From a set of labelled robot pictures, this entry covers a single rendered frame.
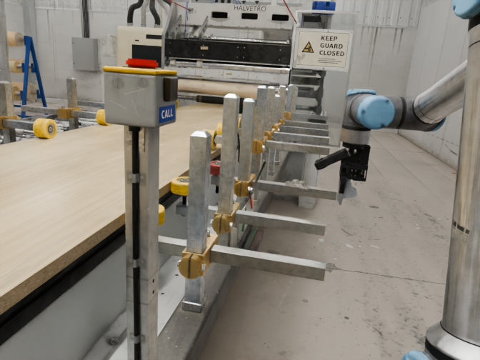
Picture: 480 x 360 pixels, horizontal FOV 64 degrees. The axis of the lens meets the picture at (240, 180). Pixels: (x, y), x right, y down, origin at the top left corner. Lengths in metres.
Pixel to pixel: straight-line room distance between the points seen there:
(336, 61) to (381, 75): 6.53
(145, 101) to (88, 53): 10.65
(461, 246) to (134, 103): 0.47
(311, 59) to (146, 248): 3.07
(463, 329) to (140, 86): 0.53
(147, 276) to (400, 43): 9.72
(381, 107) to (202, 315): 0.70
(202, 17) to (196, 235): 3.35
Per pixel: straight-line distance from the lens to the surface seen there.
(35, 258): 0.74
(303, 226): 1.08
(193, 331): 0.86
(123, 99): 0.50
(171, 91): 0.50
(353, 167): 1.27
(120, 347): 0.96
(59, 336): 0.85
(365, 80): 9.94
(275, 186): 1.31
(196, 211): 0.80
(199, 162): 0.77
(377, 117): 1.11
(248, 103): 1.24
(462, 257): 0.61
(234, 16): 3.94
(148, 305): 0.60
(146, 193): 0.53
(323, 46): 3.50
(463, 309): 0.62
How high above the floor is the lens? 1.23
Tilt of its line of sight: 16 degrees down
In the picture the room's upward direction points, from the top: 4 degrees clockwise
